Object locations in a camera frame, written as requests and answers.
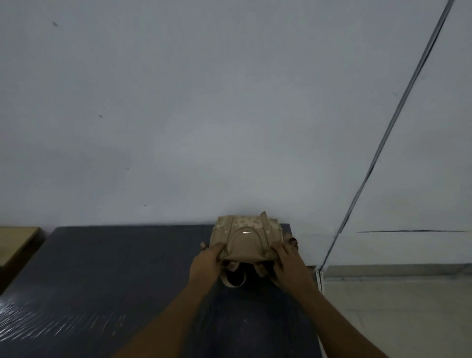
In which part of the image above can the person's right forearm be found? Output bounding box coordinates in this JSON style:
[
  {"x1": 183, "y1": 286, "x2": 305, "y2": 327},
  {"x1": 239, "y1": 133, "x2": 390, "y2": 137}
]
[{"x1": 291, "y1": 280, "x2": 391, "y2": 358}]

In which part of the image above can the black wall cable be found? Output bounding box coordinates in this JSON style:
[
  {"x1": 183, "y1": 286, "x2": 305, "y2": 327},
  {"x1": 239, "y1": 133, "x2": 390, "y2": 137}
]
[{"x1": 318, "y1": 0, "x2": 456, "y2": 271}]

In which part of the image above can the person's left hand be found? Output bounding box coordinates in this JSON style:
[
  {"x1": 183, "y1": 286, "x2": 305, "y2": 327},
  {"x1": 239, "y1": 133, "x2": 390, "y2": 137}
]
[{"x1": 189, "y1": 243, "x2": 226, "y2": 293}]

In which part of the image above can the beige patterned backpack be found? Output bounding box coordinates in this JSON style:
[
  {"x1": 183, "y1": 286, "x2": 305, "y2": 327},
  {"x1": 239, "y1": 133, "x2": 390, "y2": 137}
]
[{"x1": 200, "y1": 211, "x2": 298, "y2": 289}]

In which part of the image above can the dark table cover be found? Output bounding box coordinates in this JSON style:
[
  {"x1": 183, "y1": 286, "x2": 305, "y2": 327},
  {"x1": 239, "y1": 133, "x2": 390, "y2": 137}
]
[{"x1": 0, "y1": 224, "x2": 324, "y2": 358}]

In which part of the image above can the person's left forearm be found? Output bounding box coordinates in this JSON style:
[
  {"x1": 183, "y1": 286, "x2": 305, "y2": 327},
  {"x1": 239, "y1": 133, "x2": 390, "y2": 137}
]
[{"x1": 114, "y1": 281, "x2": 218, "y2": 358}]

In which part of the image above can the person's right hand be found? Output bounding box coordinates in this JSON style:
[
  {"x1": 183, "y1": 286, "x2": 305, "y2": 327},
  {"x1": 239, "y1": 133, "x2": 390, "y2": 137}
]
[{"x1": 273, "y1": 241, "x2": 313, "y2": 296}]

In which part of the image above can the light wooden table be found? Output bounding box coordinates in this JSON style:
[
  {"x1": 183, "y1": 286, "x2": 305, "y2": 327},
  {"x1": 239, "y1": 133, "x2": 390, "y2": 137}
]
[{"x1": 0, "y1": 227, "x2": 45, "y2": 296}]

